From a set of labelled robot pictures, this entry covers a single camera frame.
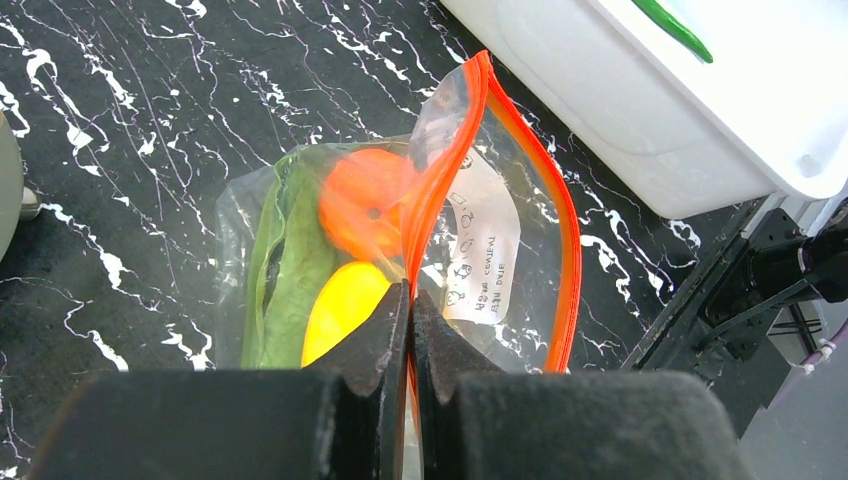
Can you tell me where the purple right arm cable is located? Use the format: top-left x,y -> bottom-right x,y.
781,317 -> 848,412

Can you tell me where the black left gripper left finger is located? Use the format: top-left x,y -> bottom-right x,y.
30,281 -> 410,479

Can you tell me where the clear zip bag orange zipper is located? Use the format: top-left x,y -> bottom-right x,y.
216,52 -> 582,448

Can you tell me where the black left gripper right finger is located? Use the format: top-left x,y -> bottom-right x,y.
411,294 -> 752,479

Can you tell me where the cream orange cylinder container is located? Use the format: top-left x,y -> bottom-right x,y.
0,113 -> 42,258

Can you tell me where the green leafy vegetable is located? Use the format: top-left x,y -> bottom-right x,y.
240,152 -> 337,369

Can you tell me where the orange tomato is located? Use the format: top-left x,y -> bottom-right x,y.
319,148 -> 417,261

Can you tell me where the green chili pepper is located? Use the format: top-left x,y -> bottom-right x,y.
632,0 -> 714,64

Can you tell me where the yellow bell pepper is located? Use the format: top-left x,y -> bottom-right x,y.
300,261 -> 391,367

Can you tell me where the white plastic bin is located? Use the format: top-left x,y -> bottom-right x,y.
446,1 -> 847,219

